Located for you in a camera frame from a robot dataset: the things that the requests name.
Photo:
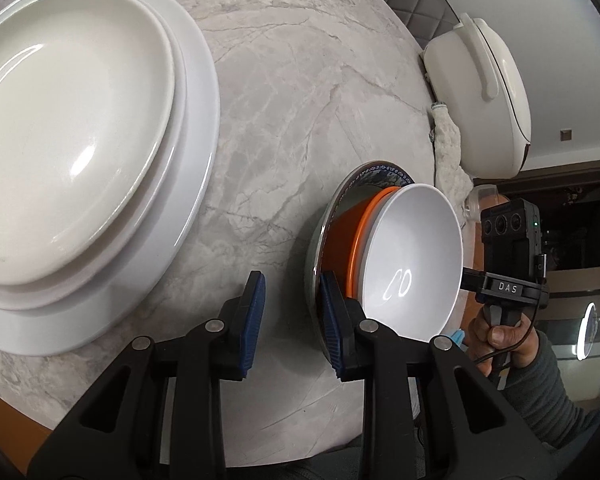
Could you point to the green bowl blue floral rim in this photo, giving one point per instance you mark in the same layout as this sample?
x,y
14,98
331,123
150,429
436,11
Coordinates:
x,y
380,175

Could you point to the white rice cooker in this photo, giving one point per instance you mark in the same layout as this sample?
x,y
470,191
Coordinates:
x,y
475,95

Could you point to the orange bowl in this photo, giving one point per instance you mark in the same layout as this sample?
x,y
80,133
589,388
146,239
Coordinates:
x,y
345,235

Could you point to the person's right hand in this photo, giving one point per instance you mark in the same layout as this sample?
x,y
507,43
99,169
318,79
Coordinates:
x,y
522,350

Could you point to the white bowl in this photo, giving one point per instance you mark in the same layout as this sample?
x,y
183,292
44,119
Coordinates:
x,y
415,250

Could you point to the blue face mask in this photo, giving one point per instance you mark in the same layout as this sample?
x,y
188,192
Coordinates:
x,y
457,337

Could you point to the person's right forearm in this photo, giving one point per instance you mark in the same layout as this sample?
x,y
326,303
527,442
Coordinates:
x,y
555,390

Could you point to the clear plastic container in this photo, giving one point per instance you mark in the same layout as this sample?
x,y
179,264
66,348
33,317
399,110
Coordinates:
x,y
480,197

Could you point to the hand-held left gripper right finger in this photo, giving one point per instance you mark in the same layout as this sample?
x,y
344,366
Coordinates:
x,y
330,330

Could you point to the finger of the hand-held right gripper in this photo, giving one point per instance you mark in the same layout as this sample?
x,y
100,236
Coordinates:
x,y
472,280

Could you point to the white cloth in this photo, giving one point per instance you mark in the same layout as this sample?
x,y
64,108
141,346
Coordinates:
x,y
447,155

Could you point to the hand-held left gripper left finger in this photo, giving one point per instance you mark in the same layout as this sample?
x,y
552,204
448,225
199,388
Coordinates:
x,y
252,330

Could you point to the large white plate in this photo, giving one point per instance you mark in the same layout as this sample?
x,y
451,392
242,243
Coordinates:
x,y
200,125

